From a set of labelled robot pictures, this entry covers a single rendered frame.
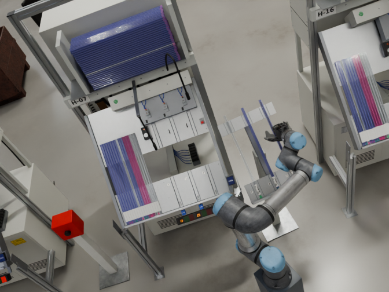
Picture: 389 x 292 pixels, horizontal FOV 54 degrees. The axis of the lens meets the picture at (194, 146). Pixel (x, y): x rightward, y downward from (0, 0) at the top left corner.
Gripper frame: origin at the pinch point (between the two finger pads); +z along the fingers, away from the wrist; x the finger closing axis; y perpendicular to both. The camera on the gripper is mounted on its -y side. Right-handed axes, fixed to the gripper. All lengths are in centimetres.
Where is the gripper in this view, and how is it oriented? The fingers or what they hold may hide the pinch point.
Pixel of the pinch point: (276, 133)
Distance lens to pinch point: 217.1
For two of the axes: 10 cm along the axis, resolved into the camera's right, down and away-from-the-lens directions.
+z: -1.1, -2.0, 9.7
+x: -9.1, 4.1, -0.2
